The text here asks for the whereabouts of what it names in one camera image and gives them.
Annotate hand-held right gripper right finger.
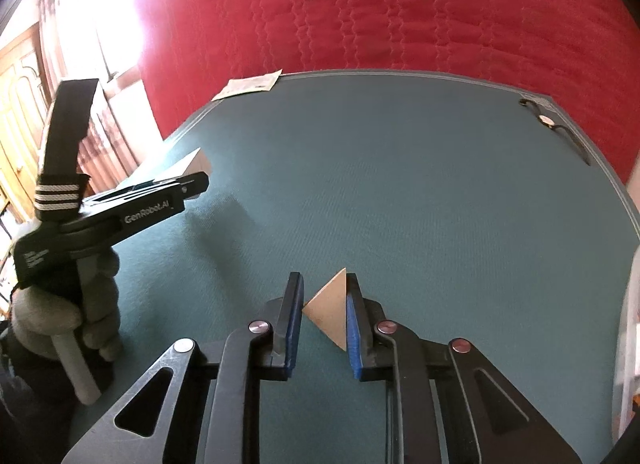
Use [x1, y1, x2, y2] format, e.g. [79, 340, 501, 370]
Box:
[344, 273, 583, 464]

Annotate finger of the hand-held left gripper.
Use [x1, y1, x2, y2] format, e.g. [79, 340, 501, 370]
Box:
[80, 171, 211, 209]

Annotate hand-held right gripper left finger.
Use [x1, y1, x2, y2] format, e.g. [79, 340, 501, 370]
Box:
[60, 271, 306, 464]

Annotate white striped triangular block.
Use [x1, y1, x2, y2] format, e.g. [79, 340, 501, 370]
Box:
[125, 147, 213, 190]

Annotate natural wood triangular block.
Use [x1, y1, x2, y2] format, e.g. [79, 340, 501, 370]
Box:
[301, 267, 348, 353]

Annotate clear plastic container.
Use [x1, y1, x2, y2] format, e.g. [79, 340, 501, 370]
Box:
[612, 244, 640, 450]

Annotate person's left forearm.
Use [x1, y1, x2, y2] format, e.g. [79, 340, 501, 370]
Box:
[0, 334, 116, 464]

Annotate person's left hand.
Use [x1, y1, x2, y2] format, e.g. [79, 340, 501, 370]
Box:
[10, 249, 125, 362]

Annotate patterned curtain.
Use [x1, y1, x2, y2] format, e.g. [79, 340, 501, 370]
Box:
[37, 0, 161, 195]

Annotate white paper card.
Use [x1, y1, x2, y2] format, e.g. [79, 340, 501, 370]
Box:
[212, 69, 283, 101]

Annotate brown wooden wardrobe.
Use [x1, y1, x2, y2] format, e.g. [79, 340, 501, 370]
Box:
[0, 24, 56, 225]

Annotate red quilted blanket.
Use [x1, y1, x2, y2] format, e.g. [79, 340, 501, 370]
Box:
[125, 0, 640, 190]

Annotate black strap white stripes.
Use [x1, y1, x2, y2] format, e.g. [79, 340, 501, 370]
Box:
[34, 78, 101, 225]

